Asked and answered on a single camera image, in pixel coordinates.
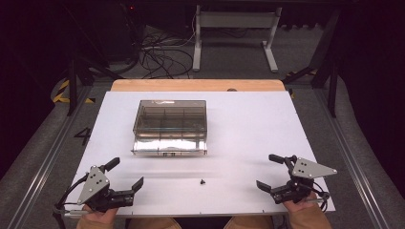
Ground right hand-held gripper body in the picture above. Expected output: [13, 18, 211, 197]
[271, 155, 338, 205]

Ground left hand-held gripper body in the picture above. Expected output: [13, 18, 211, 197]
[76, 165, 136, 214]

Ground person's left hand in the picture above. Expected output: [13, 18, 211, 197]
[81, 204, 119, 225]

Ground person's right hand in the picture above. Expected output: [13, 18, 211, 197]
[283, 199, 317, 214]

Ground person's right leg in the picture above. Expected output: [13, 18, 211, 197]
[223, 215, 275, 229]

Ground person's leg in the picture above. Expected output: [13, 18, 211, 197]
[127, 217, 183, 229]
[223, 215, 275, 229]

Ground person's left leg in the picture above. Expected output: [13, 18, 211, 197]
[127, 217, 183, 229]

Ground clear plastic compartment box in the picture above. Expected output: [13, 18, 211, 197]
[131, 99, 208, 156]

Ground black yellow hazard tape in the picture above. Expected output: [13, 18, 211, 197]
[52, 79, 96, 105]

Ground black metal stand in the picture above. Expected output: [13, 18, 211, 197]
[282, 9, 343, 118]
[61, 3, 126, 117]

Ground white metal stand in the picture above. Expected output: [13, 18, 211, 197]
[192, 4, 284, 73]

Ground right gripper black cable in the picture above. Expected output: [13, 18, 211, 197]
[309, 181, 330, 213]

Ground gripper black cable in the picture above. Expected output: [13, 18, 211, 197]
[309, 181, 330, 213]
[52, 173, 91, 229]

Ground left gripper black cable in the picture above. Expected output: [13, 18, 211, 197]
[52, 173, 91, 229]

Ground aluminium floor rail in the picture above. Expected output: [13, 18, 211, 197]
[6, 85, 94, 229]
[313, 89, 392, 229]

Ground bundle of floor cables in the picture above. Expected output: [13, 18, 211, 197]
[138, 12, 196, 80]

